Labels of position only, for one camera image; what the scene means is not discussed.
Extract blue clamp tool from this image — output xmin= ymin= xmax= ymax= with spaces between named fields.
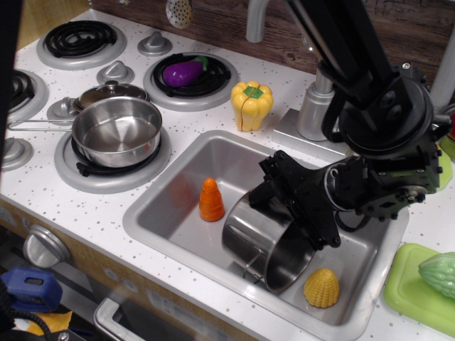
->
xmin=1 ymin=266 xmax=63 ymax=313

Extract steel saucepan with handle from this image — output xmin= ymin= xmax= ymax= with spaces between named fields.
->
xmin=7 ymin=96 xmax=163 ymax=168

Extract steel pot lid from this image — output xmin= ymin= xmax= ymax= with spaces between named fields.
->
xmin=73 ymin=80 xmax=149 ymax=112

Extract back right black burner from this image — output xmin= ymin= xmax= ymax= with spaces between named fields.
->
xmin=143 ymin=53 xmax=239 ymax=112

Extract front burner under saucepan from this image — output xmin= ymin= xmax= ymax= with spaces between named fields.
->
xmin=54 ymin=129 xmax=172 ymax=194

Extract purple toy eggplant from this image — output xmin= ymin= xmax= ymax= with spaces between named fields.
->
xmin=162 ymin=55 xmax=209 ymax=87

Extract silver stove knob front left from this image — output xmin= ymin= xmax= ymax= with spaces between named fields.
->
xmin=1 ymin=138 xmax=33 ymax=172

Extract steel container with red item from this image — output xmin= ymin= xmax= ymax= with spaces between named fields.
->
xmin=435 ymin=113 xmax=455 ymax=157

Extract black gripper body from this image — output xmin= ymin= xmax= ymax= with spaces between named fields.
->
xmin=259 ymin=151 xmax=366 ymax=251

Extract light green plate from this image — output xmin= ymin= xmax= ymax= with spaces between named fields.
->
xmin=437 ymin=149 xmax=454 ymax=191

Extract black burner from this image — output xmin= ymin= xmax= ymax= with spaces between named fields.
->
xmin=36 ymin=20 xmax=127 ymax=70
xmin=143 ymin=53 xmax=239 ymax=112
xmin=8 ymin=69 xmax=48 ymax=122

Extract yellow toy corn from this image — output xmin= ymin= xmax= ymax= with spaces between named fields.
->
xmin=304 ymin=268 xmax=340 ymax=308

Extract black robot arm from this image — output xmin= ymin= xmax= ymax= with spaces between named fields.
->
xmin=248 ymin=1 xmax=451 ymax=250

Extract silver stove knob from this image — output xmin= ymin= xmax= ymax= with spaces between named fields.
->
xmin=97 ymin=60 xmax=135 ymax=84
xmin=47 ymin=97 xmax=78 ymax=120
xmin=137 ymin=31 xmax=173 ymax=57
xmin=1 ymin=138 xmax=33 ymax=172

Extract silver oven door handle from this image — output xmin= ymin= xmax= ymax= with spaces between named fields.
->
xmin=93 ymin=298 xmax=144 ymax=341

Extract yellow cloth piece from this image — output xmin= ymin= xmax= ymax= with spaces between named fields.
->
xmin=26 ymin=310 xmax=73 ymax=336

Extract steel pot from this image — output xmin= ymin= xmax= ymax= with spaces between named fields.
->
xmin=222 ymin=193 xmax=315 ymax=292

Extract silver sink basin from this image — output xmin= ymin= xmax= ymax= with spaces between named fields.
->
xmin=123 ymin=131 xmax=409 ymax=340

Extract silver faucet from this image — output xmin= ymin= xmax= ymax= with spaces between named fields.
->
xmin=246 ymin=0 xmax=352 ymax=162

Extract back left black burner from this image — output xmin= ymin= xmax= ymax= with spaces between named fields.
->
xmin=36 ymin=20 xmax=127 ymax=70

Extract green toy bitter gourd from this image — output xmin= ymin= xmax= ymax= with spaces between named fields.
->
xmin=418 ymin=252 xmax=454 ymax=299

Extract orange toy carrot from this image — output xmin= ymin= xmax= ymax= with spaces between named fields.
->
xmin=199 ymin=178 xmax=225 ymax=222

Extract green square plate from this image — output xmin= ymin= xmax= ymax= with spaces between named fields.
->
xmin=384 ymin=243 xmax=454 ymax=337

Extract silver stove knob middle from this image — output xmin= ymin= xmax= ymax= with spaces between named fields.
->
xmin=97 ymin=60 xmax=135 ymax=84

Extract silver oven dial knob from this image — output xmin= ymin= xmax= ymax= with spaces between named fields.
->
xmin=23 ymin=224 xmax=71 ymax=269

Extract hanging slotted spoon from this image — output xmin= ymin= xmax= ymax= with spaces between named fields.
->
xmin=166 ymin=0 xmax=193 ymax=29

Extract silver stove knob top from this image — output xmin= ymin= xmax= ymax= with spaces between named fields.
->
xmin=137 ymin=31 xmax=173 ymax=57

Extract yellow toy bell pepper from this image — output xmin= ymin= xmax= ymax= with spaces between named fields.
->
xmin=230 ymin=81 xmax=274 ymax=131

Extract far left black burner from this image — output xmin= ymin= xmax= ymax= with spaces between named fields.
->
xmin=8 ymin=69 xmax=48 ymax=122

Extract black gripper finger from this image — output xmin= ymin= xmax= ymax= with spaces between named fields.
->
xmin=249 ymin=181 xmax=280 ymax=207

